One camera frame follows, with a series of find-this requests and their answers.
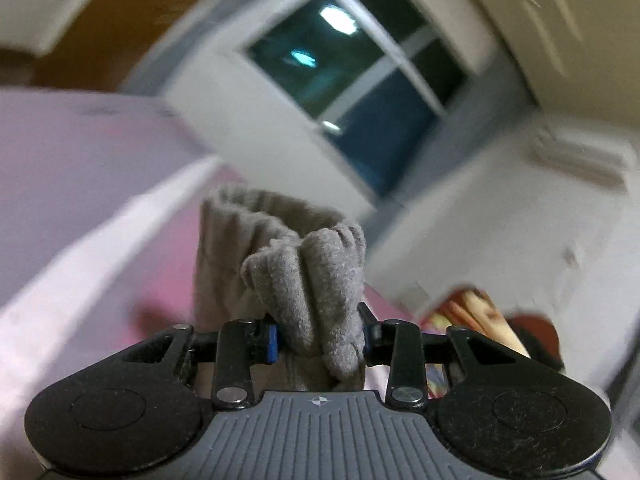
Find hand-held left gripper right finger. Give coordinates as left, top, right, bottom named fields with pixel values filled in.
left=357, top=302, right=538, bottom=408

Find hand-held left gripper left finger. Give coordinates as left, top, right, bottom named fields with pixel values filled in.
left=107, top=317, right=279, bottom=411

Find grey pants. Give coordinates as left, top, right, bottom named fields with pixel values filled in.
left=192, top=186, right=368, bottom=393

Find sliding glass window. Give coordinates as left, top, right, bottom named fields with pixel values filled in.
left=244, top=0, right=472, bottom=197

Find grey curtain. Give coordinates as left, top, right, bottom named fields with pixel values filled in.
left=122, top=0, right=251, bottom=93
left=360, top=72, right=538, bottom=251

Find white air conditioner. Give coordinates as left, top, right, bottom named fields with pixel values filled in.
left=527, top=127, right=632, bottom=188

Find brown wooden door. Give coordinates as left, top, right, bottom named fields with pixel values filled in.
left=27, top=0, right=251, bottom=92

